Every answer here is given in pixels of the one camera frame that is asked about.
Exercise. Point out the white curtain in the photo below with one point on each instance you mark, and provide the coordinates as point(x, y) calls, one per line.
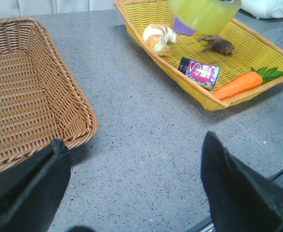
point(12, 8)

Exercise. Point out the orange toy carrot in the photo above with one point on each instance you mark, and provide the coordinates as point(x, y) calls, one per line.
point(247, 81)

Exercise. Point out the croissant bread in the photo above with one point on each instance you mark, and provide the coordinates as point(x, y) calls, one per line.
point(157, 36)

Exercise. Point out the purple foam cube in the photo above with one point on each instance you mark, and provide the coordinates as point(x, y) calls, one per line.
point(182, 28)

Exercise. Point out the yellow clear tape roll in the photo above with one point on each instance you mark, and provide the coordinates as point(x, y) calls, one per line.
point(205, 16)

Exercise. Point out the brown toy animal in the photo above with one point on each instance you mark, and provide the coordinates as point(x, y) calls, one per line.
point(217, 44)

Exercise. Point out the white appliance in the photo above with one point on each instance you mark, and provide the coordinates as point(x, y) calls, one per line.
point(264, 9)

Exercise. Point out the yellow woven basket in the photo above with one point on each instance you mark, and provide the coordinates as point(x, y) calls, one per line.
point(251, 51)

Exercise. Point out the brown wicker basket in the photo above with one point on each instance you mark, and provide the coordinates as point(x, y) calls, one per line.
point(40, 99)

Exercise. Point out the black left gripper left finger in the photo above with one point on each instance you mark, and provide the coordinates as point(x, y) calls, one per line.
point(31, 191)

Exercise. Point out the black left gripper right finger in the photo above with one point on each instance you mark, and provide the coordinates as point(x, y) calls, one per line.
point(240, 199)

